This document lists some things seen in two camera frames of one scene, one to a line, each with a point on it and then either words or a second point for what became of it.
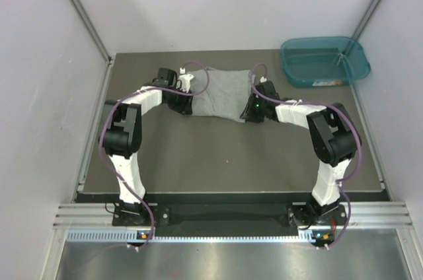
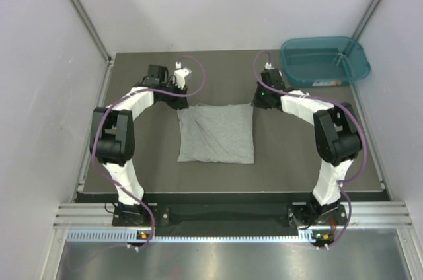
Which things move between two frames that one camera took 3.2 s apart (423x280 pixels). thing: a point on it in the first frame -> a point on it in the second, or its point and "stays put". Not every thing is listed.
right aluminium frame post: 378,0 stays put
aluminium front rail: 358,215 stays put
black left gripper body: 179,103 stays put
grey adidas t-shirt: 221,94 -> 221,133
